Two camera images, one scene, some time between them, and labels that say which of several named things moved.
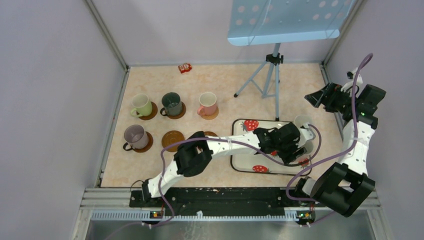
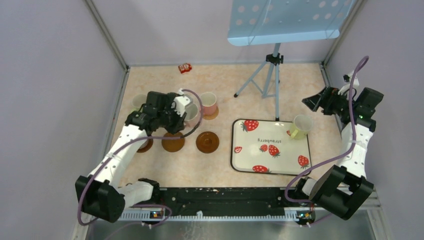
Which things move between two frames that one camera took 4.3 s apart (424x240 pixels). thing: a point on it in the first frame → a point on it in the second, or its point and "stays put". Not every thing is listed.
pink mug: (208, 102) stays put
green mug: (143, 107) stays put
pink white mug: (309, 146) → (193, 111)
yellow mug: (300, 120) stays put
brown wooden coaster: (170, 138) stays put
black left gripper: (289, 157) → (179, 123)
